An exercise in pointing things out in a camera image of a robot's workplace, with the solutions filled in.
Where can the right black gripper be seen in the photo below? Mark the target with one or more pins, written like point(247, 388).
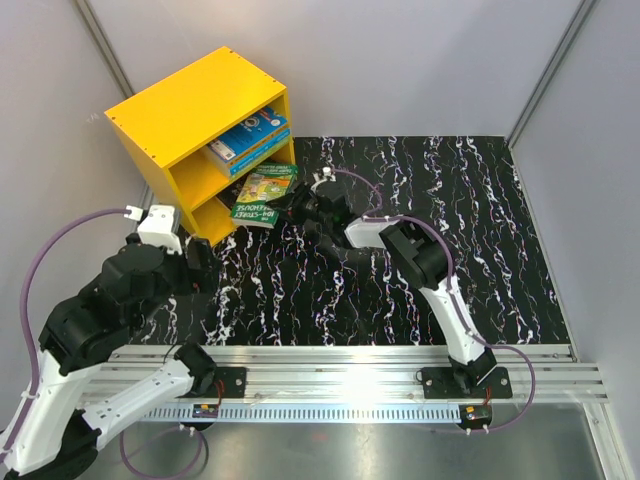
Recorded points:
point(292, 205)

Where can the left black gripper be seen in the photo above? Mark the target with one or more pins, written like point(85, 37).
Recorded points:
point(198, 279)

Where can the green Storey Treehouse book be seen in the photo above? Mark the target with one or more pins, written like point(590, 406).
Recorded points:
point(268, 181)

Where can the blue comic paperback book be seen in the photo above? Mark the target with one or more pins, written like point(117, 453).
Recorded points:
point(252, 157)

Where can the blue paperback with round badge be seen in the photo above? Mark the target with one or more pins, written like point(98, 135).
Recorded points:
point(246, 136)

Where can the dark Tale of Two Cities book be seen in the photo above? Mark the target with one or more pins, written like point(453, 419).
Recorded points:
point(230, 194)

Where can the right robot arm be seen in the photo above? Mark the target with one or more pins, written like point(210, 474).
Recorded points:
point(422, 258)

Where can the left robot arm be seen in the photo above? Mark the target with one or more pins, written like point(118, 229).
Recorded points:
point(58, 439)

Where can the yellow wooden shelf cabinet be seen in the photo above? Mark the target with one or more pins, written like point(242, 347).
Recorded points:
point(165, 127)

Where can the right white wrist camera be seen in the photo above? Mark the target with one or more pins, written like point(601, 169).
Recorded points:
point(326, 174)

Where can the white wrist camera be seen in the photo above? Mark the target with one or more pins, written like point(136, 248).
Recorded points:
point(326, 174)
point(157, 226)

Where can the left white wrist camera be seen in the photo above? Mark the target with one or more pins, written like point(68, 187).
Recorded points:
point(157, 226)

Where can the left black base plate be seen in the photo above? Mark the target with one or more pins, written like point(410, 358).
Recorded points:
point(230, 382)

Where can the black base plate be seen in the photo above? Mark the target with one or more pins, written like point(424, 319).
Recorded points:
point(230, 382)
point(438, 383)

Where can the white slotted cable duct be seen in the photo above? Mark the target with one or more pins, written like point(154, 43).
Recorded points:
point(306, 413)

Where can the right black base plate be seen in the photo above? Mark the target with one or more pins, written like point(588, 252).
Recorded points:
point(438, 383)

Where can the aluminium mounting rail frame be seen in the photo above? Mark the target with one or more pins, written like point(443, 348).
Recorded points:
point(314, 323)

